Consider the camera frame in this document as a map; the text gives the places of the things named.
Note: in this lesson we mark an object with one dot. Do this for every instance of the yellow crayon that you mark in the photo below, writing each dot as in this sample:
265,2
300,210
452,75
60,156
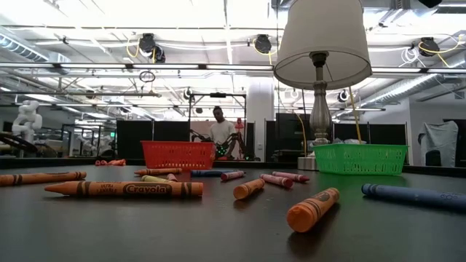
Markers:
154,179

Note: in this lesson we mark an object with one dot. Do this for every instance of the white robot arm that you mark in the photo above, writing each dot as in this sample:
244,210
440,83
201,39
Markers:
27,120

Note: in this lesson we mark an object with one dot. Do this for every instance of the long ceiling light bar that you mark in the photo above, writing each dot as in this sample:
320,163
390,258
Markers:
109,66
418,70

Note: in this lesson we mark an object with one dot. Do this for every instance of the white shade silver table lamp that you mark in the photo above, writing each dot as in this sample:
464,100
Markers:
324,36

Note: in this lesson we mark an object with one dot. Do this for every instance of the grey cloth cover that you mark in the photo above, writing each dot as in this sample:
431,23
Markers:
438,140

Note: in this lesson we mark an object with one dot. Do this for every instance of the black partition panel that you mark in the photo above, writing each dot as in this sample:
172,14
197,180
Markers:
153,140
382,134

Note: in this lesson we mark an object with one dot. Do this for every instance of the green plastic basket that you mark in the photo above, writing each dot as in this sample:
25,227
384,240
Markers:
360,159

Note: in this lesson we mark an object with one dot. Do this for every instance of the black monitor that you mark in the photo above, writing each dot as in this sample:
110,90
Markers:
291,127

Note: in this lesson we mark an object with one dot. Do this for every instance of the blue crayon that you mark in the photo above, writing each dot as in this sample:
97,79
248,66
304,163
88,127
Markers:
415,195
209,173

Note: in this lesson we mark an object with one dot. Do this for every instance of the small red lamp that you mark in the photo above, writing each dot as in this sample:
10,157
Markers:
239,125

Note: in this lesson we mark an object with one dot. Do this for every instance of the black robot with green lights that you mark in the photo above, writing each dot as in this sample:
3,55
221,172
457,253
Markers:
251,154

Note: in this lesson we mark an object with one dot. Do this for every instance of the person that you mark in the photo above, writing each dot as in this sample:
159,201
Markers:
222,131

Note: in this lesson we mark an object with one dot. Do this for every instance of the red plastic basket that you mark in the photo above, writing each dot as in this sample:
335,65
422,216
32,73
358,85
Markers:
178,155

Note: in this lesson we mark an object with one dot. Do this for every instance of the distant white robots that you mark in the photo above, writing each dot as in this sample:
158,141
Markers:
87,143

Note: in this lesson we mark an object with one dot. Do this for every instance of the black metal frame stand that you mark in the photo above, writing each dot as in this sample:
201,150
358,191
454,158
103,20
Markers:
217,95

